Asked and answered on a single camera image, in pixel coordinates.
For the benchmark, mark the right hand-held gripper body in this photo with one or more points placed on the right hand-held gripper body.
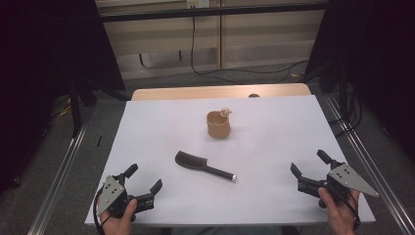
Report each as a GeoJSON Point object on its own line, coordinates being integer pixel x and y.
{"type": "Point", "coordinates": [349, 179]}

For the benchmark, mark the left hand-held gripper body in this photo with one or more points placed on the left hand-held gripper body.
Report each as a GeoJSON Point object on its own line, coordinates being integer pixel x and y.
{"type": "Point", "coordinates": [111, 194]}

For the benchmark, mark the person's left hand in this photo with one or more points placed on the person's left hand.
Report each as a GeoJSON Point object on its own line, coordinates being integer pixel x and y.
{"type": "Point", "coordinates": [119, 225]}

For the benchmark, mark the person's right hand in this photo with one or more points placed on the person's right hand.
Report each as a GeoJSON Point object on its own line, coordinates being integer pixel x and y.
{"type": "Point", "coordinates": [341, 218]}

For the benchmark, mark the white table cover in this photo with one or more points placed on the white table cover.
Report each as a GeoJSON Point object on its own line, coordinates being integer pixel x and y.
{"type": "Point", "coordinates": [261, 143]}

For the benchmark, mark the black metal stand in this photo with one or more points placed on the black metal stand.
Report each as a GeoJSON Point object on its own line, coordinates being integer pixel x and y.
{"type": "Point", "coordinates": [75, 111]}

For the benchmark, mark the tan cup with small figurine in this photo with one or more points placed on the tan cup with small figurine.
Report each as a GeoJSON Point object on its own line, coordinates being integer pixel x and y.
{"type": "Point", "coordinates": [218, 127]}

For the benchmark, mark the black curtain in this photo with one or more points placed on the black curtain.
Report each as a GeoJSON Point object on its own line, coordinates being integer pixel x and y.
{"type": "Point", "coordinates": [375, 65]}
{"type": "Point", "coordinates": [49, 65]}

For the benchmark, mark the wooden table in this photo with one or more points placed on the wooden table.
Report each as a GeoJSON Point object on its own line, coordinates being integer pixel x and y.
{"type": "Point", "coordinates": [212, 92]}

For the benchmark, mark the black horizontal bar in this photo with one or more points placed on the black horizontal bar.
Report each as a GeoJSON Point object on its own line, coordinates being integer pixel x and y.
{"type": "Point", "coordinates": [212, 12]}

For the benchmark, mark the metal floor rail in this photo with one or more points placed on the metal floor rail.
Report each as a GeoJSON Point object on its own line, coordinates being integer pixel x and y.
{"type": "Point", "coordinates": [368, 156]}
{"type": "Point", "coordinates": [58, 182]}

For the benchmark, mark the white wall socket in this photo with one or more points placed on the white wall socket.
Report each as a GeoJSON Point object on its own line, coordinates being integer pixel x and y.
{"type": "Point", "coordinates": [197, 3]}

